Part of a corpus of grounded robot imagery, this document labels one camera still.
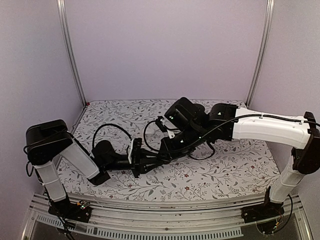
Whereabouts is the white earbud case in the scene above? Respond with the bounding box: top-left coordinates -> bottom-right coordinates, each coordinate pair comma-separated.
145,128 -> 156,135

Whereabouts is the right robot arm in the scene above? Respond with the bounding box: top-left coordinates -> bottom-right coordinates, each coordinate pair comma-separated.
160,97 -> 320,218

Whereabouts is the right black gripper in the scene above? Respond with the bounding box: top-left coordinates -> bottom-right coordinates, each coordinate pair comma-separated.
157,126 -> 205,163

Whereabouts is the right aluminium frame post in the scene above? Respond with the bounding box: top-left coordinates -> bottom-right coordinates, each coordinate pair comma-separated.
245,0 -> 275,108

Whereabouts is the left camera cable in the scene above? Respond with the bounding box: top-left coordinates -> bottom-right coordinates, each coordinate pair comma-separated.
92,123 -> 135,153

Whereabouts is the left aluminium frame post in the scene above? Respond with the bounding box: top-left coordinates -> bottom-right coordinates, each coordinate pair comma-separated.
56,0 -> 87,108

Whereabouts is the right camera cable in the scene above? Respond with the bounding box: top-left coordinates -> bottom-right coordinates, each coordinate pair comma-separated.
142,116 -> 320,160

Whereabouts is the aluminium front rail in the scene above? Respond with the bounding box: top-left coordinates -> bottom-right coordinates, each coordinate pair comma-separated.
21,194 -> 314,240

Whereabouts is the aluminium frame post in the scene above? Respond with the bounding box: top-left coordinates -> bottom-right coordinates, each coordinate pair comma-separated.
245,0 -> 275,108
56,0 -> 87,108

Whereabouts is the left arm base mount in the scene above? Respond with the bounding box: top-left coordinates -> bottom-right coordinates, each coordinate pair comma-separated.
48,199 -> 93,223

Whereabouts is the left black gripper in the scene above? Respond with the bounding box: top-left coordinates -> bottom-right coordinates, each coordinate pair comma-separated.
104,148 -> 164,179

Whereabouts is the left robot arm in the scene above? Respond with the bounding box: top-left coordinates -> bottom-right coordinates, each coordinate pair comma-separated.
23,119 -> 167,217

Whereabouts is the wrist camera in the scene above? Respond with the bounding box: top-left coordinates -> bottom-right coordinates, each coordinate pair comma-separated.
155,116 -> 179,139
127,137 -> 142,164

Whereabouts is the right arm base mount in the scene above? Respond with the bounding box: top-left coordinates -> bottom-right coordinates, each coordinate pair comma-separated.
241,202 -> 285,223

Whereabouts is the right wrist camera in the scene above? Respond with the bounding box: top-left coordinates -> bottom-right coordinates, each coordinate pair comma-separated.
155,116 -> 179,139

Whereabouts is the camera cable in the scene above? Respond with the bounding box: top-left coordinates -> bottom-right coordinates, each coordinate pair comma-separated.
142,116 -> 320,160
92,123 -> 135,153

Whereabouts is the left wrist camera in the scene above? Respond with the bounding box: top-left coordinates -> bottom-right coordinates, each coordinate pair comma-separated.
127,137 -> 142,164

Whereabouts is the floral table cloth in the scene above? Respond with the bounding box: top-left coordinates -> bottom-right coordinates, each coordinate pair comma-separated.
57,99 -> 280,202

